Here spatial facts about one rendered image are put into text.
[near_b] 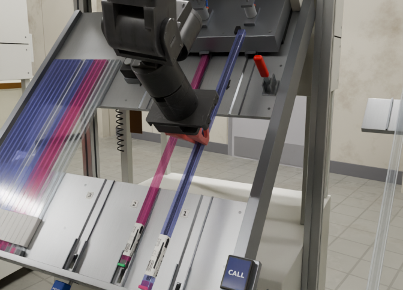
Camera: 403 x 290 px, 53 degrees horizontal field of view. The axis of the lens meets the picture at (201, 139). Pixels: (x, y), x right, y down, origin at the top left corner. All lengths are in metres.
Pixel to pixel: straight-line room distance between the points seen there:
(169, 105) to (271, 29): 0.37
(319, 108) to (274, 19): 0.27
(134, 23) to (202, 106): 0.18
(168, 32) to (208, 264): 0.39
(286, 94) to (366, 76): 3.18
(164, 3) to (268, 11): 0.46
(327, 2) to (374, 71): 2.95
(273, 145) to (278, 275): 0.36
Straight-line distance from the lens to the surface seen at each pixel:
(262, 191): 0.71
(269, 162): 0.73
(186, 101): 0.57
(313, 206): 1.10
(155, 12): 0.46
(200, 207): 0.74
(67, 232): 0.86
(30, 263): 0.86
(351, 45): 4.01
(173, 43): 0.50
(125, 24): 0.49
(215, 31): 0.91
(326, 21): 1.02
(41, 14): 7.31
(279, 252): 1.09
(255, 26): 0.89
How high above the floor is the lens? 1.11
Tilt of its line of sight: 11 degrees down
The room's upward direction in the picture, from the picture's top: straight up
